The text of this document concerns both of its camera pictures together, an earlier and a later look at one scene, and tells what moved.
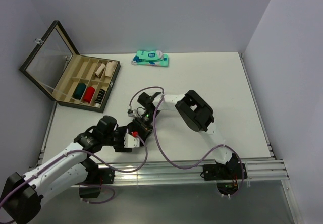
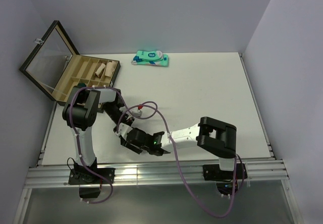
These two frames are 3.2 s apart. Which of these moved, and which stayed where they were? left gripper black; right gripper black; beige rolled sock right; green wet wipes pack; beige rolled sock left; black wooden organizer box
Moved: left gripper black; right gripper black
Stayed: beige rolled sock right; green wet wipes pack; black wooden organizer box; beige rolled sock left
